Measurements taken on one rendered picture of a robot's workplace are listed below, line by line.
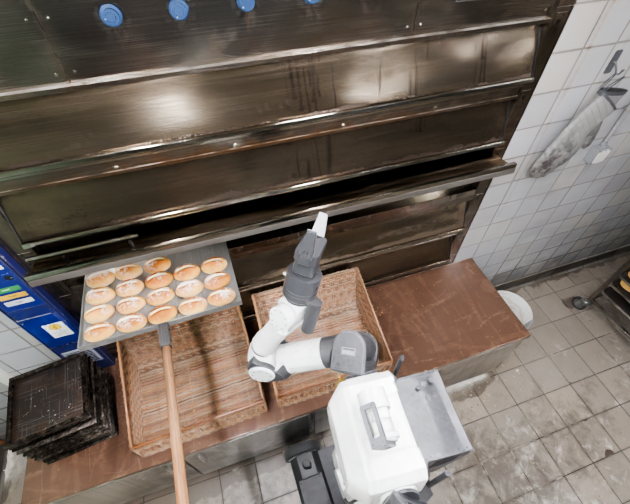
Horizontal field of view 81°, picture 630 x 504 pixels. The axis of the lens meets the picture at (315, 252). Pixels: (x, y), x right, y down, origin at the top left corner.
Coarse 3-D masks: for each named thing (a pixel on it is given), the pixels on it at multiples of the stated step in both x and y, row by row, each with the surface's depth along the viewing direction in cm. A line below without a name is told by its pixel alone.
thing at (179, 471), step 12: (168, 348) 121; (168, 360) 118; (168, 372) 116; (168, 384) 113; (168, 396) 111; (168, 408) 109; (168, 420) 108; (180, 432) 106; (180, 444) 103; (180, 456) 101; (180, 468) 99; (180, 480) 97; (180, 492) 95
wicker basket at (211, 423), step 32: (192, 320) 173; (224, 320) 180; (128, 352) 171; (160, 352) 177; (192, 352) 184; (224, 352) 185; (128, 384) 160; (160, 384) 175; (192, 384) 176; (256, 384) 175; (128, 416) 150; (160, 416) 166; (192, 416) 166; (224, 416) 154; (160, 448) 155
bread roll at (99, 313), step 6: (96, 306) 128; (102, 306) 128; (108, 306) 129; (90, 312) 127; (96, 312) 127; (102, 312) 128; (108, 312) 129; (114, 312) 132; (84, 318) 128; (90, 318) 127; (96, 318) 127; (102, 318) 128; (108, 318) 130
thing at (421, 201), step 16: (432, 192) 174; (448, 192) 174; (464, 192) 174; (368, 208) 167; (384, 208) 167; (400, 208) 168; (416, 208) 172; (304, 224) 161; (336, 224) 162; (352, 224) 166; (240, 240) 155; (256, 240) 155; (272, 240) 156; (288, 240) 160; (80, 288) 142
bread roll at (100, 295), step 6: (96, 288) 133; (102, 288) 133; (108, 288) 134; (90, 294) 131; (96, 294) 132; (102, 294) 132; (108, 294) 133; (114, 294) 135; (90, 300) 132; (96, 300) 132; (102, 300) 133; (108, 300) 134
